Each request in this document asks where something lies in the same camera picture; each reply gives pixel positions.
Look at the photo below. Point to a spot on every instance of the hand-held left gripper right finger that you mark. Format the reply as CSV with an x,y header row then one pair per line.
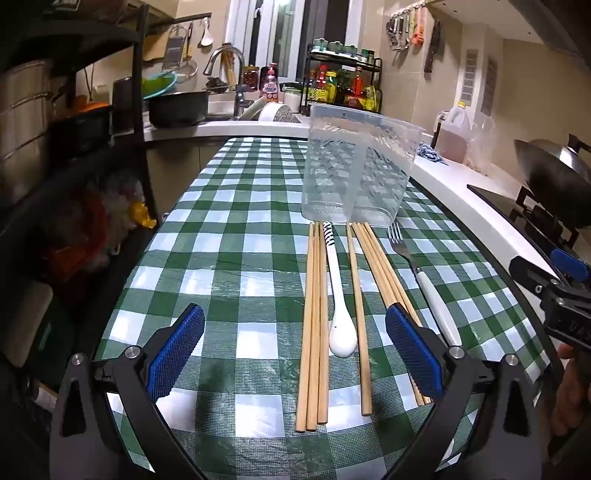
x,y
413,355

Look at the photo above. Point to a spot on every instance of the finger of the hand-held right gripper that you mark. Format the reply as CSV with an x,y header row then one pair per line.
x,y
535,279
572,264

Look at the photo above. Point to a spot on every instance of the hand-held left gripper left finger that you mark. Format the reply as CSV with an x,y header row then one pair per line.
x,y
178,355

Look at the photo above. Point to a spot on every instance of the wooden chopstick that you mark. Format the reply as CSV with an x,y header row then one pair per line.
x,y
374,277
353,277
307,323
380,277
387,277
322,295
315,323

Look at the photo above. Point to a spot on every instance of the clear plastic utensil holder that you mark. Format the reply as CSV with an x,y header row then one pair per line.
x,y
332,175

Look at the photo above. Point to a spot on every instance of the person's right hand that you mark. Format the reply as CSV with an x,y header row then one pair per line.
x,y
575,392

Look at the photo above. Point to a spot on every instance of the black wok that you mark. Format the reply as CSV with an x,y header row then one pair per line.
x,y
540,184

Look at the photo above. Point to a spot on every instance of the black glass gas stove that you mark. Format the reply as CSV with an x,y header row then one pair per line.
x,y
494,198

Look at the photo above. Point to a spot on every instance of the steel wok lid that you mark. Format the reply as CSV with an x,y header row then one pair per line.
x,y
572,159

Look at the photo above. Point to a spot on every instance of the green white checked tablecloth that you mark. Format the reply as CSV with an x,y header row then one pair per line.
x,y
231,230

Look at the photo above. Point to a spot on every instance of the clear plastic bottle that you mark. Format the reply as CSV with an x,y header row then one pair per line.
x,y
482,147

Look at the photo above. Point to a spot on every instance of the red plastic bag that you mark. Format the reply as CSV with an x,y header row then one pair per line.
x,y
92,240

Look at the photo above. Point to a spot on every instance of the yellow plastic bag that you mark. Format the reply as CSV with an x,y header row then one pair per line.
x,y
143,214

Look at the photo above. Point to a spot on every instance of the blue dish cloth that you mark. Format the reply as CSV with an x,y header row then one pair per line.
x,y
431,154

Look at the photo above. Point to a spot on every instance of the plastic jug of oil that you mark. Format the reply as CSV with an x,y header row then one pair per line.
x,y
455,138

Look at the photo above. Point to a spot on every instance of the black saucepan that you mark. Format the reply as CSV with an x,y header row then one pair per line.
x,y
178,108

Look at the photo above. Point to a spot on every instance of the black pot orange lid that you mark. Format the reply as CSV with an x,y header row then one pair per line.
x,y
81,124

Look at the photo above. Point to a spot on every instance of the hanging cleaver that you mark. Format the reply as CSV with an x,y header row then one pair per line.
x,y
433,46

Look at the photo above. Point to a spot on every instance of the black tall container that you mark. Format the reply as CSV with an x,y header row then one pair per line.
x,y
122,104

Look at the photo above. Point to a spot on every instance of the red label sauce bottle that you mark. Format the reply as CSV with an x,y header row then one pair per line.
x,y
360,90

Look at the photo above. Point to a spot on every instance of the white perforated plate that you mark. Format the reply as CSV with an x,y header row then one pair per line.
x,y
279,113

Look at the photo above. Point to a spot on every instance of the black metal shelving rack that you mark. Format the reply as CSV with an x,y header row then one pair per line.
x,y
138,92

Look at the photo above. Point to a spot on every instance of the green plastic colander bowl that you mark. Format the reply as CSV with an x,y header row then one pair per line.
x,y
159,85

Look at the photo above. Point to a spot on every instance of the large steel stockpot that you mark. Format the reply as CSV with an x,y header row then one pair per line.
x,y
23,129

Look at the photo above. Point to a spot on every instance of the dark dish scrubber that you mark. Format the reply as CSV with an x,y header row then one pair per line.
x,y
217,84

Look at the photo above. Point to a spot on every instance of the orange hanging tool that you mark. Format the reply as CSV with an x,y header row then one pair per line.
x,y
419,27

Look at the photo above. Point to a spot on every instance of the yellow cap green bottle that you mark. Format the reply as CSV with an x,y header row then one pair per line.
x,y
330,87

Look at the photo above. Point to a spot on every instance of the white jar dark lid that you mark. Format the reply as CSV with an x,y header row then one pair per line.
x,y
291,98

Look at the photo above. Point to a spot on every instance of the hanging mesh strainer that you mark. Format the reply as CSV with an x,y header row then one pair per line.
x,y
184,71

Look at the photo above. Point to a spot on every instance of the red cap yellow bottle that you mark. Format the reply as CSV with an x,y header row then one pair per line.
x,y
318,87

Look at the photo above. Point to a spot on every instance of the pink dish soap bottle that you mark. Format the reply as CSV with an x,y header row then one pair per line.
x,y
270,85

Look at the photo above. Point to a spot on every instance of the hanging metal kitchen tools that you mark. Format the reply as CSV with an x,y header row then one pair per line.
x,y
399,27

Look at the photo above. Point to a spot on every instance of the red filled glass jar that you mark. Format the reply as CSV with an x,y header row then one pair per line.
x,y
250,77

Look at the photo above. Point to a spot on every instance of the chrome kitchen faucet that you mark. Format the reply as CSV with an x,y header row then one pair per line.
x,y
238,74

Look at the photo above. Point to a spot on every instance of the row of green spice jars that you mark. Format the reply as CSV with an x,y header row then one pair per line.
x,y
341,48

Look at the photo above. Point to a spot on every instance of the hanging wooden cutting board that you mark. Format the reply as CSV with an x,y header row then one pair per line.
x,y
154,48

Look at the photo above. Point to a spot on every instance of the hanging metal grater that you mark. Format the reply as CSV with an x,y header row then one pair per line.
x,y
174,46

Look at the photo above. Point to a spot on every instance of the hanging white ladle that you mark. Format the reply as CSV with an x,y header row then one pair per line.
x,y
206,37

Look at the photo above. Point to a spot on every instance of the white framed window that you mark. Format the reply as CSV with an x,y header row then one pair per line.
x,y
286,32

